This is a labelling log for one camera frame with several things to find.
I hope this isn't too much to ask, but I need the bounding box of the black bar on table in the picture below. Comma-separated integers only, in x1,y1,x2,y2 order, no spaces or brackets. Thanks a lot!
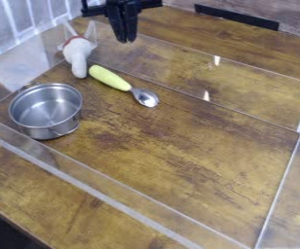
194,4,280,31

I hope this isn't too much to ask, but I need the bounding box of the small steel pot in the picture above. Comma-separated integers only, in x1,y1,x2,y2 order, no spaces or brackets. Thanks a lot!
8,83,82,140

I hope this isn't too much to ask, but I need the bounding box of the clear acrylic barrier wall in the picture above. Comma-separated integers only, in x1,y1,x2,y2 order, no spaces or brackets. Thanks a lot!
0,21,300,249

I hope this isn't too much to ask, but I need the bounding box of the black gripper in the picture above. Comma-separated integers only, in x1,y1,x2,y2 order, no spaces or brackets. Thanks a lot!
80,0,163,43

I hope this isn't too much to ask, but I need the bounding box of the white plush mushroom toy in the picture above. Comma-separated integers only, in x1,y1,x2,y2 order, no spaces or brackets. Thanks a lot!
63,36,93,79

